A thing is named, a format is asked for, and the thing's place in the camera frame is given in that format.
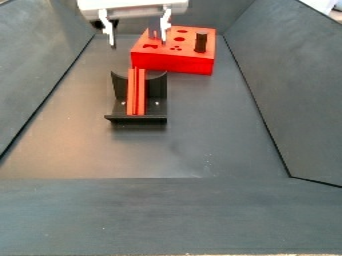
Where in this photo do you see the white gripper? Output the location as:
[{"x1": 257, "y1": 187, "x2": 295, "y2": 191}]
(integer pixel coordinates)
[{"x1": 77, "y1": 0, "x2": 190, "y2": 47}]

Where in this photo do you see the red star profile bar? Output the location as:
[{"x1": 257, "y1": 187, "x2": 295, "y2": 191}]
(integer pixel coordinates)
[{"x1": 126, "y1": 68, "x2": 146, "y2": 116}]

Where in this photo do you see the black curved fixture stand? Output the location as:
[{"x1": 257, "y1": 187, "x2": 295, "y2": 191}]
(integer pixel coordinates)
[{"x1": 105, "y1": 68, "x2": 168, "y2": 124}]

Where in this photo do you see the red block with shaped holes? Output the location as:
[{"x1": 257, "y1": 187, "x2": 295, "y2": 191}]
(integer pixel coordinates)
[{"x1": 132, "y1": 26, "x2": 217, "y2": 75}]

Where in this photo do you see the black cylinder peg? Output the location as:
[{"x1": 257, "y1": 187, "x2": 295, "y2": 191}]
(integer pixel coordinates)
[{"x1": 194, "y1": 31, "x2": 209, "y2": 53}]

